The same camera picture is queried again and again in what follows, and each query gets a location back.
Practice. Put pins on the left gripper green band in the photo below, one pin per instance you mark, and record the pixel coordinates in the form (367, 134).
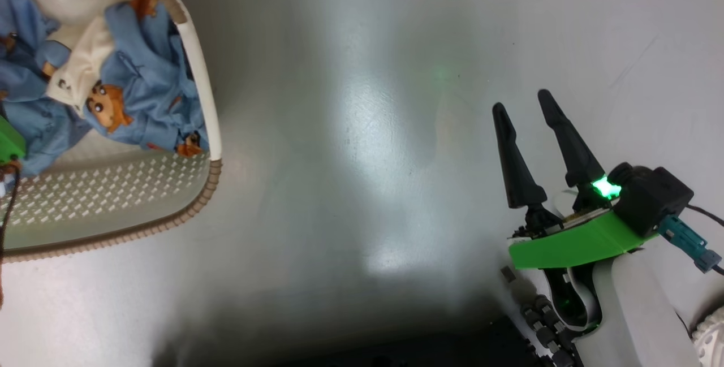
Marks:
(10, 143)

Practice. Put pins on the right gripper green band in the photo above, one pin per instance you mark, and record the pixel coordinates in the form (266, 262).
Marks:
(582, 245)

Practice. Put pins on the blue printed clothes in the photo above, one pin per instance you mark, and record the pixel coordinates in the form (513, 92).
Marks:
(153, 84)

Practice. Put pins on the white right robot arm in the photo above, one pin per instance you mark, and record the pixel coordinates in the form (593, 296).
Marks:
(633, 310)

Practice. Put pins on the cream perforated laundry basket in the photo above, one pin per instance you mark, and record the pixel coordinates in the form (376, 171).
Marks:
(113, 203)

